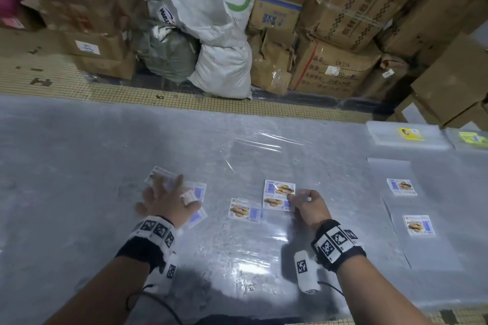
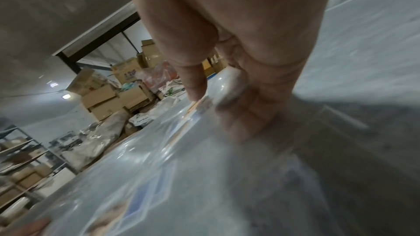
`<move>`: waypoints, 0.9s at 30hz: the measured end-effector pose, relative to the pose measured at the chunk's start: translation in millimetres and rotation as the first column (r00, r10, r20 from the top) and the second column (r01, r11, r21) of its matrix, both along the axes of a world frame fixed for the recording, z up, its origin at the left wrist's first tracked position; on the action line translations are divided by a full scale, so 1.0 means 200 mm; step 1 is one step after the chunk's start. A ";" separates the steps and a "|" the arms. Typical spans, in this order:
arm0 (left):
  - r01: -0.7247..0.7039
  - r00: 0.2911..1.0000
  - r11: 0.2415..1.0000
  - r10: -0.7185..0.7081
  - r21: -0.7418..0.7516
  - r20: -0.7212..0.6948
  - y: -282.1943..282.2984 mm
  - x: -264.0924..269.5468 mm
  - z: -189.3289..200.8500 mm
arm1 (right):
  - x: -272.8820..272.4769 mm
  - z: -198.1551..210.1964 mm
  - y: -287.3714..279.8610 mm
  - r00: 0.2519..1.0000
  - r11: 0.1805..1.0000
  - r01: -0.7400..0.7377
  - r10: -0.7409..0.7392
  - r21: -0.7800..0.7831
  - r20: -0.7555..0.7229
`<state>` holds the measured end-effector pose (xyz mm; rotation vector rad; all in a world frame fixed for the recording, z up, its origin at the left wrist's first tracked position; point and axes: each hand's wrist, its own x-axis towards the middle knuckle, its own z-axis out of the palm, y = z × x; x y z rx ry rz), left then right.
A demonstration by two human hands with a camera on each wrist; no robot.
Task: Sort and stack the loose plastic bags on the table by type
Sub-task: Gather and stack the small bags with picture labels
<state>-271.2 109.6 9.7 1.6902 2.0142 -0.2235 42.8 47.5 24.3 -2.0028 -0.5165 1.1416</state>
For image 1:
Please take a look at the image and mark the plain white sack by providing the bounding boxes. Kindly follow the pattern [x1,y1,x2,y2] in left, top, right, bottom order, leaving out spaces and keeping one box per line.
[189,43,253,100]

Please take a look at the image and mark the low cardboard box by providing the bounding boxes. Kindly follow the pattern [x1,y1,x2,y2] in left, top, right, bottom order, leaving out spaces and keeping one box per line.
[72,52,137,81]

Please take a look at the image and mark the person's black clothing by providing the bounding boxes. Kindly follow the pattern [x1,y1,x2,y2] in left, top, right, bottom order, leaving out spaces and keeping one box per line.
[194,315,294,325]

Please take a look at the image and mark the person's left hand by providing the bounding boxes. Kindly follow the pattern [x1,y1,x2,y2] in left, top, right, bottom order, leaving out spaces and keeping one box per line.
[134,174,203,229]

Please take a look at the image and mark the grey-green sack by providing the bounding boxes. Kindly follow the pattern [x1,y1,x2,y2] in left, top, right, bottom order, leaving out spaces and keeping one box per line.
[131,20,199,84]

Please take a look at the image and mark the person's right forearm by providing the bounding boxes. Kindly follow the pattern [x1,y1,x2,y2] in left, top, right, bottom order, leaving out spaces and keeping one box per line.
[337,256,432,325]

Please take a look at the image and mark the cardboard box with checker pattern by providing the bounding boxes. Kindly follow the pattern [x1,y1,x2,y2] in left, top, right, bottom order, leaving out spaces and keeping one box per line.
[299,0,418,53]

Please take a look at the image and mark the cardboard box with red print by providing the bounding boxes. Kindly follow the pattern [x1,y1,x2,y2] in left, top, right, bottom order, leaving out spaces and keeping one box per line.
[288,35,382,99]

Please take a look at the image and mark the clear bags with labels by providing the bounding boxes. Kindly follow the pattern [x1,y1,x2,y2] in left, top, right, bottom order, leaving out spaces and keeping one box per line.
[144,134,306,240]

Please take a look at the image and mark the person's left forearm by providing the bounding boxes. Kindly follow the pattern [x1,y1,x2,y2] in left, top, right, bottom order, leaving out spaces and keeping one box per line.
[44,256,151,325]

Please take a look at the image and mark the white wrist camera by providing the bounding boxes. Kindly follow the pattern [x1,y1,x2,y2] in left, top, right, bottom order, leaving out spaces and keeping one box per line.
[144,252,179,295]
[293,250,321,295]

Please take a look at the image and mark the cardboard box with white label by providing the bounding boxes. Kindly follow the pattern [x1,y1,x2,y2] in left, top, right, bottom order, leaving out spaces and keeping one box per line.
[63,31,130,61]

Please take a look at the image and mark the cardboard boxes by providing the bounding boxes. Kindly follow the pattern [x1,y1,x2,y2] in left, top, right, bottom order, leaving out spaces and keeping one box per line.
[387,33,488,131]

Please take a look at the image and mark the bag pack with green label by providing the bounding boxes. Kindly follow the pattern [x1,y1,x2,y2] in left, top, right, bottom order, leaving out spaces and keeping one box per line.
[444,127,488,152]

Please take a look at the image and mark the stack of clear bags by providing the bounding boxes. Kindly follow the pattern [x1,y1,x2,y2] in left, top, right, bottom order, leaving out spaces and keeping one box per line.
[367,157,464,273]

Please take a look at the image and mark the cardboard box with blue stripe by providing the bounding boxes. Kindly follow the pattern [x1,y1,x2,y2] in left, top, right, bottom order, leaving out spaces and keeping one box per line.
[248,0,306,34]

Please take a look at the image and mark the crumpled white sack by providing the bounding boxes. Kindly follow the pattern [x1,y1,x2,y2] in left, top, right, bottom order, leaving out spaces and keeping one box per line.
[148,0,249,47]

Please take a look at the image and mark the small cardboard box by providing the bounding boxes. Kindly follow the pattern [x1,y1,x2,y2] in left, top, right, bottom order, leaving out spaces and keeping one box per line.
[0,5,43,32]

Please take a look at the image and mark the dark cardboard box red marks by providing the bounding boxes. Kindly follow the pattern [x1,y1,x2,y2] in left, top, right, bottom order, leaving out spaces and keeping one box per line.
[22,0,130,36]

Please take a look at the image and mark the torn brown cardboard box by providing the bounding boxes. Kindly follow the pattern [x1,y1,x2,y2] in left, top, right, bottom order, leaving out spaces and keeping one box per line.
[248,27,296,97]

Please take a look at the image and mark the person's right hand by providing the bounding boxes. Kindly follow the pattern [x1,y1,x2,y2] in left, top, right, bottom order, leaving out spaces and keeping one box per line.
[288,188,333,233]

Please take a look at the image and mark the large brown cardboard box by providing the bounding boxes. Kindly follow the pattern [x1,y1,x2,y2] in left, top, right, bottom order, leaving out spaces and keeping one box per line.
[377,0,488,67]

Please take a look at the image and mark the black camera cable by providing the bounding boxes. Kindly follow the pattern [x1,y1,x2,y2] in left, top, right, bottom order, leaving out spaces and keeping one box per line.
[126,284,184,325]
[316,281,344,295]

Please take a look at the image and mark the small labelled brown box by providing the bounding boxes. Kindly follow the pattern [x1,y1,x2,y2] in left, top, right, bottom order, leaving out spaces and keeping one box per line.
[356,54,409,101]

